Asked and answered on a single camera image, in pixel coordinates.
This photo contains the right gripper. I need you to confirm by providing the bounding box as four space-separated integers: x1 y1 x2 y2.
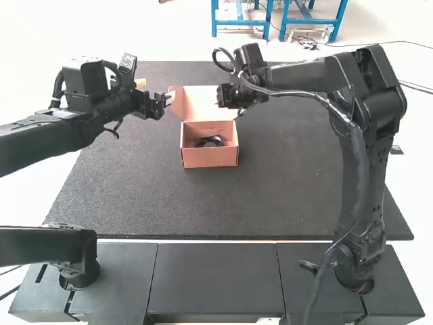
225 81 270 110

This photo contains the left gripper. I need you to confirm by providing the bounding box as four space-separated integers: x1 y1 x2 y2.
133 77 177 121

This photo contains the black square fan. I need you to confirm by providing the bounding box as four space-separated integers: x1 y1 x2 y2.
193 134 225 149

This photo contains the cardboard box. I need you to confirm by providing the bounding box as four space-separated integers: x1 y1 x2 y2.
168 85 240 169

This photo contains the black mat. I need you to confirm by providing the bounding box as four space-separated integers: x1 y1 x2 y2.
43 60 415 242

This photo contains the dark base panel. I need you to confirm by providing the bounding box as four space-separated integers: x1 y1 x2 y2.
8 240 159 322
146 242 288 316
275 242 426 321

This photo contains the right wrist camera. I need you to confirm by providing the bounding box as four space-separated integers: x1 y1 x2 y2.
216 83 234 108

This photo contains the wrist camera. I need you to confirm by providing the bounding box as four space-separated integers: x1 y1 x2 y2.
216 83 234 108
118 53 138 74

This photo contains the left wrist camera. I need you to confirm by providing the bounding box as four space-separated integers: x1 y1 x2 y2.
118 53 138 74

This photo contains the black cable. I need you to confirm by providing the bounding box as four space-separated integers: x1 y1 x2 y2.
299 243 342 325
212 47 240 74
397 79 433 95

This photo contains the blue metal frame table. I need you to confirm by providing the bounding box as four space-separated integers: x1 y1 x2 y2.
277 0 349 43
211 0 271 42

